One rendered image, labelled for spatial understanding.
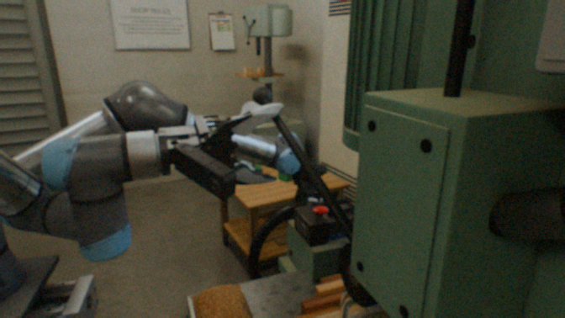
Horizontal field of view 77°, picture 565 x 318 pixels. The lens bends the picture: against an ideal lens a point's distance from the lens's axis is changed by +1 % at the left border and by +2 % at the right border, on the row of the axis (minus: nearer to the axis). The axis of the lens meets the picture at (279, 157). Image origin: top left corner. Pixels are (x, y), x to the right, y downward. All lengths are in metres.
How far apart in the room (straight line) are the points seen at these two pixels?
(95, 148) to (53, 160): 0.05
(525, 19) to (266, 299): 0.55
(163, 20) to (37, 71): 1.05
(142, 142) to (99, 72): 2.83
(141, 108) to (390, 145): 0.71
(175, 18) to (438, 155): 3.30
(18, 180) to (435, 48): 0.58
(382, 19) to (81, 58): 3.06
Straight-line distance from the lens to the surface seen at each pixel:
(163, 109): 0.86
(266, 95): 0.63
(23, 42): 3.34
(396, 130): 0.23
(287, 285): 0.70
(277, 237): 2.21
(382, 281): 0.27
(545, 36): 0.20
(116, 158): 0.56
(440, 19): 0.38
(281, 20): 2.60
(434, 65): 0.38
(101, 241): 0.61
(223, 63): 3.58
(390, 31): 0.43
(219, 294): 0.63
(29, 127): 3.42
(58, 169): 0.57
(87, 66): 3.37
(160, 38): 3.40
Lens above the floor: 1.33
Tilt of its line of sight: 18 degrees down
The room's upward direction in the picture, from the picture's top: straight up
